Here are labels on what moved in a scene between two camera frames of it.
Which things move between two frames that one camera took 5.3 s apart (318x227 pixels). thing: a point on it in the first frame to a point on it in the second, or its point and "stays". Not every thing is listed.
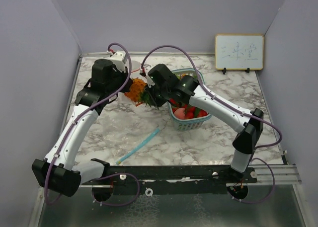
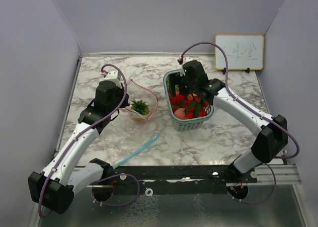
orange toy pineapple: [138, 94] to [140, 106]
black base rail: [170, 180] stays
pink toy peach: [179, 113] stays
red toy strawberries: [191, 112] stays
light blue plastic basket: [189, 124] stays
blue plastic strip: [119, 161] to [136, 151]
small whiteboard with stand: [239, 52] stays
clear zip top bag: [138, 91] to [143, 102]
